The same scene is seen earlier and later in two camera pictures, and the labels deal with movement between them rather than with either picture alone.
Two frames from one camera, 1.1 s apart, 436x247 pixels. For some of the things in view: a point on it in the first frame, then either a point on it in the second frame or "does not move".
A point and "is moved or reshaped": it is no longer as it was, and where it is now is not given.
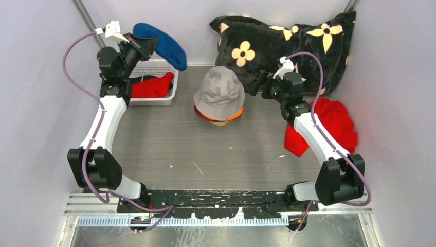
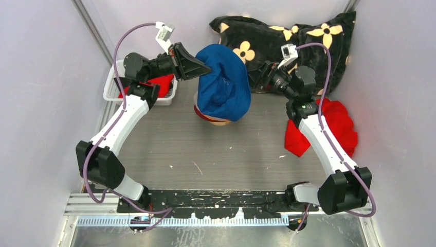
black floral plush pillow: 318,48 does not move
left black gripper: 143,47 → 186,66
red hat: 154,88 does not move
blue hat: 166,47 is moved or reshaped
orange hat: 235,117 does not move
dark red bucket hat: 199,113 does not move
